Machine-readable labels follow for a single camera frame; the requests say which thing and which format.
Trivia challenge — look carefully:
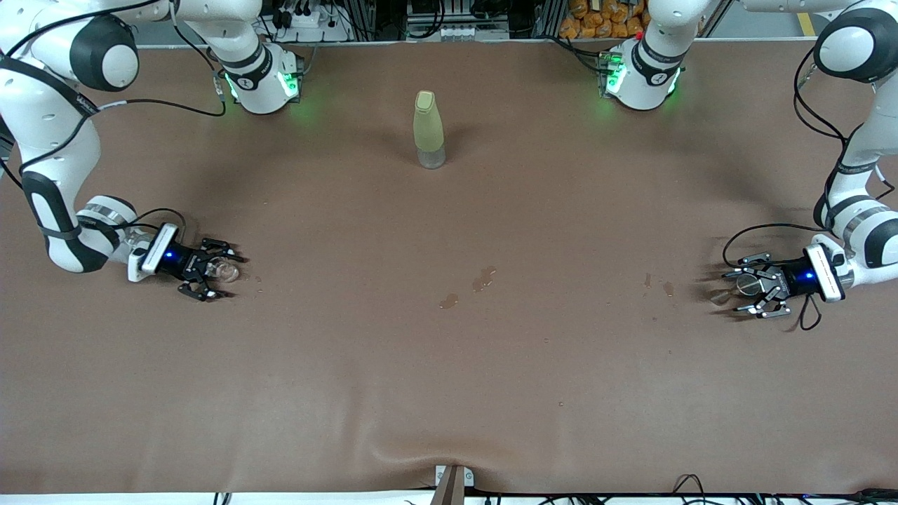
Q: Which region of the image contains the shiny steel jigger cup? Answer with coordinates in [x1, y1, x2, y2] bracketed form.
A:
[710, 272, 765, 307]

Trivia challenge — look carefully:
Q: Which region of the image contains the yellow-green capped bottle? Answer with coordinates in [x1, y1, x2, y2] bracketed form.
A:
[413, 90, 447, 170]

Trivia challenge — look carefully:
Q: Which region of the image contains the white power strip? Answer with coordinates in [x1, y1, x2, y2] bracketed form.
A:
[270, 6, 351, 43]

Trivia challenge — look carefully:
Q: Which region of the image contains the brown table mat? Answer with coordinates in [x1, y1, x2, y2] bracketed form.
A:
[0, 39, 898, 495]

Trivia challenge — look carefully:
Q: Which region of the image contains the white terminal block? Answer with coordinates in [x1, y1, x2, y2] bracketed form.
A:
[435, 25, 509, 41]

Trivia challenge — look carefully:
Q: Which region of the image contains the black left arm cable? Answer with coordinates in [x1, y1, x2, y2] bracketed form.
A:
[721, 42, 898, 332]

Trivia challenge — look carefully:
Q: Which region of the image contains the black cable loop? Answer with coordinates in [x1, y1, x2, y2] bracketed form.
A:
[672, 474, 709, 504]

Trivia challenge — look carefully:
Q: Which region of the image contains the metal table edge bracket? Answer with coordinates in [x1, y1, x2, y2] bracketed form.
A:
[434, 464, 475, 505]

